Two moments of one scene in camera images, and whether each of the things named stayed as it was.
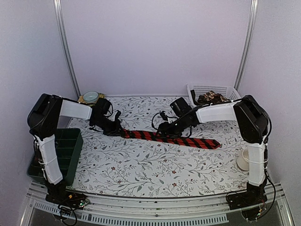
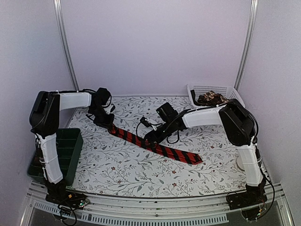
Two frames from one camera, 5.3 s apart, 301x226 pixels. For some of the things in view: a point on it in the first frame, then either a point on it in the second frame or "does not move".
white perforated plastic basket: [227, 92] does not move
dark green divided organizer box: [69, 143] does not move
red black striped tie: [199, 143] -> [187, 159]
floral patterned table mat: [116, 166] does not move
